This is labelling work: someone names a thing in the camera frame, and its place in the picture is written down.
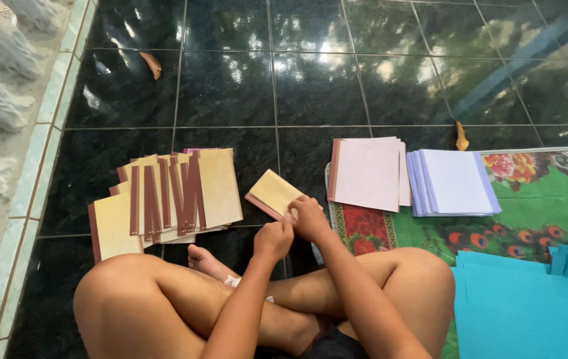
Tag person's left leg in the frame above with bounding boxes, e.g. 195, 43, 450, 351
73, 253, 334, 359

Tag stack of pink paper covers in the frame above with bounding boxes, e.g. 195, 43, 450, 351
327, 137, 412, 213

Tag green floral peacock mat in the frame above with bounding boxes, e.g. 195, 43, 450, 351
325, 147, 568, 359

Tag person's left hand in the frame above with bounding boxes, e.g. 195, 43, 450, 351
253, 214, 296, 262

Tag person's leg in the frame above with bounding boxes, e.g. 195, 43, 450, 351
73, 253, 334, 359
187, 244, 456, 359

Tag dry brown leaf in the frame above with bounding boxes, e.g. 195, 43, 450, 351
454, 120, 470, 152
140, 51, 162, 80

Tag yellow booklet with pink spine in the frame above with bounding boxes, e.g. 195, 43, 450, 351
244, 169, 324, 222

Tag pile of blue paper sheets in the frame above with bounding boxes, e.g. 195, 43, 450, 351
451, 244, 568, 359

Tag person's right hand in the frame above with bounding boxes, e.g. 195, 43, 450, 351
287, 194, 332, 243

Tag person's right leg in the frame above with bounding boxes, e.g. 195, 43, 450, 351
187, 244, 456, 359

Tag black shorts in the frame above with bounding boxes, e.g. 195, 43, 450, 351
254, 324, 372, 359

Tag stack of white lavender sheets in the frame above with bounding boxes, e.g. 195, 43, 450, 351
406, 149, 502, 217

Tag white stone balustrade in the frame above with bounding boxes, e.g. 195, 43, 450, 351
0, 0, 75, 345

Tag pile of yellow brown-spined booklets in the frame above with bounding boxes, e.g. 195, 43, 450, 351
88, 148, 244, 264

